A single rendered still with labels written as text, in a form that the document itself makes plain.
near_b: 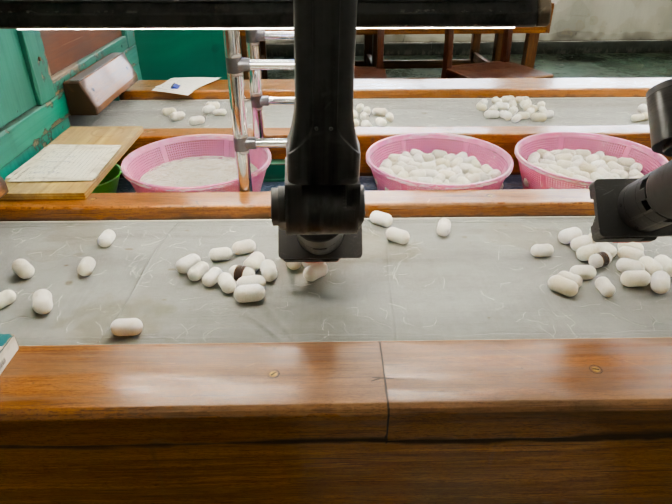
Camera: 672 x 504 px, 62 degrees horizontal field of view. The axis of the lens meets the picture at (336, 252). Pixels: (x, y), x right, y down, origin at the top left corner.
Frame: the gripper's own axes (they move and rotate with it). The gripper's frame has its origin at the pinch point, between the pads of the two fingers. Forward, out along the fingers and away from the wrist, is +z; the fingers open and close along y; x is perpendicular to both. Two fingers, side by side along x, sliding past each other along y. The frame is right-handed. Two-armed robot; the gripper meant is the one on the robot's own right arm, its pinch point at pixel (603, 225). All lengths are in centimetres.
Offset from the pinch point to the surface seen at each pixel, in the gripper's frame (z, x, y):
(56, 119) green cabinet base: 37, -32, 88
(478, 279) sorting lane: 4.1, 5.9, 15.0
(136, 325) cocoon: -5, 11, 56
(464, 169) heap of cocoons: 33.2, -18.9, 8.4
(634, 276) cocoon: 1.1, 6.3, -3.8
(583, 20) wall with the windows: 423, -300, -217
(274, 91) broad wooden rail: 67, -52, 48
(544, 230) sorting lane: 14.0, -2.6, 1.9
